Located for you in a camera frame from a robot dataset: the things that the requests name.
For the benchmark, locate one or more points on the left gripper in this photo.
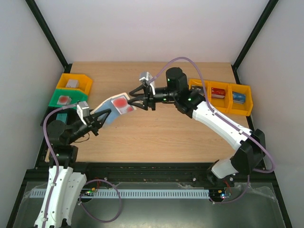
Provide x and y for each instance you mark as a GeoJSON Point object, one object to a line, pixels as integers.
{"type": "Point", "coordinates": [92, 122]}

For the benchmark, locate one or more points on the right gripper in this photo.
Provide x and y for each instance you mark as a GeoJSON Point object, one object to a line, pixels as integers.
{"type": "Point", "coordinates": [149, 98]}

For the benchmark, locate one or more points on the white card holder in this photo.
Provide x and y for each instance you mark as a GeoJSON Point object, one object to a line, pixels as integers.
{"type": "Point", "coordinates": [106, 104]}

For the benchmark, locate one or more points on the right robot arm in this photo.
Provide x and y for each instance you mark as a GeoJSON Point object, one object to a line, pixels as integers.
{"type": "Point", "coordinates": [248, 145]}

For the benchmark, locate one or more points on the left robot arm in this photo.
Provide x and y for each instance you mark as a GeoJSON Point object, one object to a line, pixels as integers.
{"type": "Point", "coordinates": [64, 185]}

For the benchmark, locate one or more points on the teal holder in black bin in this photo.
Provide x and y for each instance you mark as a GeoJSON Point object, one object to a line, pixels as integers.
{"type": "Point", "coordinates": [62, 117]}

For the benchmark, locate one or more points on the holder with red card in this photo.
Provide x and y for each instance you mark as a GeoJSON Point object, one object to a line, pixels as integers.
{"type": "Point", "coordinates": [64, 100]}

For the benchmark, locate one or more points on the grey holder in yellow bin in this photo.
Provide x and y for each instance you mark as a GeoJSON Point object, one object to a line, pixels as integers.
{"type": "Point", "coordinates": [72, 83]}

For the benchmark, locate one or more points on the yellow bin with black cards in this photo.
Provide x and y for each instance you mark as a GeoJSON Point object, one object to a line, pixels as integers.
{"type": "Point", "coordinates": [197, 82]}

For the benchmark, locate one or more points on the black card stack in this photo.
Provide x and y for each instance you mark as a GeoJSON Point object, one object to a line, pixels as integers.
{"type": "Point", "coordinates": [198, 89]}

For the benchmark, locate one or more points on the red card stack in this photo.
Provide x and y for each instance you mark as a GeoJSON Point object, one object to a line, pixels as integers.
{"type": "Point", "coordinates": [218, 93]}

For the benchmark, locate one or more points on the yellow bin with red cards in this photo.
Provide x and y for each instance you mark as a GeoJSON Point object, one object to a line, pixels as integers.
{"type": "Point", "coordinates": [222, 105]}

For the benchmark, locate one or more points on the blue card stack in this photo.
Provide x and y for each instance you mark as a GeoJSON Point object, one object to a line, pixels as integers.
{"type": "Point", "coordinates": [238, 98]}

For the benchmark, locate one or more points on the yellow bin with blue cards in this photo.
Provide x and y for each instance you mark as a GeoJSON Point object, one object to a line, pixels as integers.
{"type": "Point", "coordinates": [242, 109]}

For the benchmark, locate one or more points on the green bin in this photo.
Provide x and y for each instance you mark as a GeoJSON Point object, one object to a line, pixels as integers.
{"type": "Point", "coordinates": [75, 95]}

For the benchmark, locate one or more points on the yellow bin far left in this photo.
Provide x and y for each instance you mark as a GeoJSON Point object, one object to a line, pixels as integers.
{"type": "Point", "coordinates": [79, 82]}

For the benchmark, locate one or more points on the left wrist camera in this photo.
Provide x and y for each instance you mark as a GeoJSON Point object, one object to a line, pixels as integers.
{"type": "Point", "coordinates": [82, 109]}

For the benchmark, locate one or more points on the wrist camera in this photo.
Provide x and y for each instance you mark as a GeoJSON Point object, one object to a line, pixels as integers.
{"type": "Point", "coordinates": [146, 79]}
{"type": "Point", "coordinates": [82, 109]}

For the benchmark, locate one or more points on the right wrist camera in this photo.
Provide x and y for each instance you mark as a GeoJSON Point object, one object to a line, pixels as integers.
{"type": "Point", "coordinates": [146, 79]}

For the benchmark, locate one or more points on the left black frame post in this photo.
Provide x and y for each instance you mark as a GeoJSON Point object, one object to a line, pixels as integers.
{"type": "Point", "coordinates": [48, 34]}

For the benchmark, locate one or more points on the black frame post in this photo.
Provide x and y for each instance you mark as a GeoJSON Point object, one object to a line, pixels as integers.
{"type": "Point", "coordinates": [254, 33]}
{"type": "Point", "coordinates": [48, 34]}

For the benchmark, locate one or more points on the white slotted cable duct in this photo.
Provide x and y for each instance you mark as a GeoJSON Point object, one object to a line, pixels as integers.
{"type": "Point", "coordinates": [149, 194]}

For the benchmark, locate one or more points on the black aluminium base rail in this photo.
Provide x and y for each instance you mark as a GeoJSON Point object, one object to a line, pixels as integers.
{"type": "Point", "coordinates": [193, 173]}

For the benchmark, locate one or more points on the right black frame post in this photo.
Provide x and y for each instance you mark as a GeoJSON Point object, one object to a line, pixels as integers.
{"type": "Point", "coordinates": [254, 33]}

